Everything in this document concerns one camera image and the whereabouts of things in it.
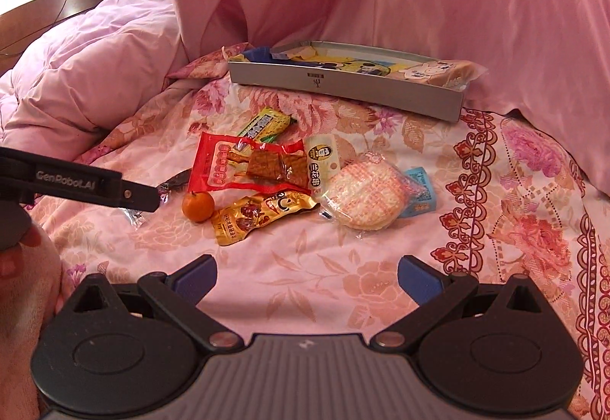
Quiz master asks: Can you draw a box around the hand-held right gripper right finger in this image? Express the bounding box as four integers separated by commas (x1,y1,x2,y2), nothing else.
371,255,554,351

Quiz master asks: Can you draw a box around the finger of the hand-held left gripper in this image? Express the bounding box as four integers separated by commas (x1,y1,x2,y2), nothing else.
0,147,161,213

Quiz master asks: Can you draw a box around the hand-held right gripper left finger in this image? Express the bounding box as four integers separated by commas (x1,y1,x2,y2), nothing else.
59,255,243,353

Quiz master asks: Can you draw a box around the clear candy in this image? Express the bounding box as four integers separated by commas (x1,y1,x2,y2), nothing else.
119,208,149,228

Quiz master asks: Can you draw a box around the small orange tangerine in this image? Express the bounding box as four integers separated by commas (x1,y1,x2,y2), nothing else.
182,191,215,223

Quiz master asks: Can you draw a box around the silver candy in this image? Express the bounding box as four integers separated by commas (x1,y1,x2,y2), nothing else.
157,167,193,206

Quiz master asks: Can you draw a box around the light blue small packet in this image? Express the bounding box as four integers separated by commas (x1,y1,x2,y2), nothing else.
398,165,437,218

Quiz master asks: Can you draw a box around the golden snack packet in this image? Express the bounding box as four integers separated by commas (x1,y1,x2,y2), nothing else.
211,191,321,247

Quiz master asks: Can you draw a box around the round rice cracker packet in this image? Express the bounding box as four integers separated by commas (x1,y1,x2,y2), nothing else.
318,153,415,232

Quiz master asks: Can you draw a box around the red snack packet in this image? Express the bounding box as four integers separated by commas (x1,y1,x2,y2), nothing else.
187,131,313,197

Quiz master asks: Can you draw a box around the white packet with face print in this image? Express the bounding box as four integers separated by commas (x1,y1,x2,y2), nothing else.
305,134,356,192

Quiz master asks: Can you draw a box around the yellow green candy packet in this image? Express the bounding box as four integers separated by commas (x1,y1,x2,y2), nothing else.
237,108,297,144

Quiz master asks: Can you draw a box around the grey cardboard box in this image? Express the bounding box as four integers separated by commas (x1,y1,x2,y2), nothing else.
228,40,470,122

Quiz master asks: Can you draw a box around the person's left forearm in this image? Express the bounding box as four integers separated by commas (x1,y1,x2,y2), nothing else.
0,236,65,420

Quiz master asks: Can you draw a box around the person's left hand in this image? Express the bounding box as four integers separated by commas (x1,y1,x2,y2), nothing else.
0,224,43,281

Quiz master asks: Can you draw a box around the floral bed sheet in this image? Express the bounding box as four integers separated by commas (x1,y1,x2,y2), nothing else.
29,43,610,420

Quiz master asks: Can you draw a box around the pink quilt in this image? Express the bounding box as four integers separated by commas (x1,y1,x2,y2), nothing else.
0,0,191,149

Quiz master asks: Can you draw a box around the wooden headboard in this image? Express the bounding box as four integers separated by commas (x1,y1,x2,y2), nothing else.
0,0,125,73

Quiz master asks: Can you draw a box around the beige cartoon snack packet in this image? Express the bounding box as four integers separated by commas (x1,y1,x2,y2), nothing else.
395,58,489,92

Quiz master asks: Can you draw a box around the yellow blue printed bag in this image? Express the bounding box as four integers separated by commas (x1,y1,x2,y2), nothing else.
245,43,425,78

